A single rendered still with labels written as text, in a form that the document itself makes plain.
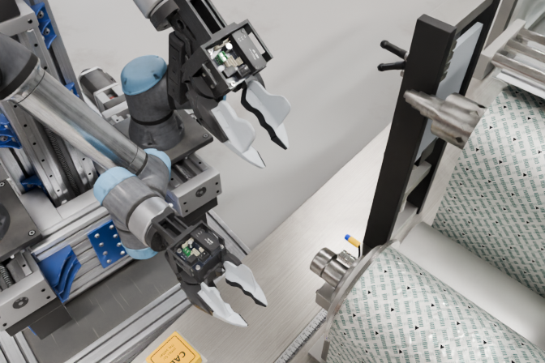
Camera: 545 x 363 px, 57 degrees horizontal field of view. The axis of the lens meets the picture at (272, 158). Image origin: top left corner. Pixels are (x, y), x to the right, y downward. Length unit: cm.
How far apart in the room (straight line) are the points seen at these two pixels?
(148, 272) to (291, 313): 96
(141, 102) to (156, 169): 30
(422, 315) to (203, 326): 53
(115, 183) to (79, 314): 103
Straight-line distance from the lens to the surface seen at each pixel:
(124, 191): 87
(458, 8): 75
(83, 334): 184
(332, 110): 270
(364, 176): 120
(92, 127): 95
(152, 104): 128
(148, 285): 186
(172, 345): 96
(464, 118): 70
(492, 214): 69
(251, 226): 219
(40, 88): 92
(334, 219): 112
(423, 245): 70
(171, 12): 57
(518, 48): 67
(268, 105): 61
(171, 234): 82
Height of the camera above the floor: 181
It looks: 48 degrees down
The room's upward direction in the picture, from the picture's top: straight up
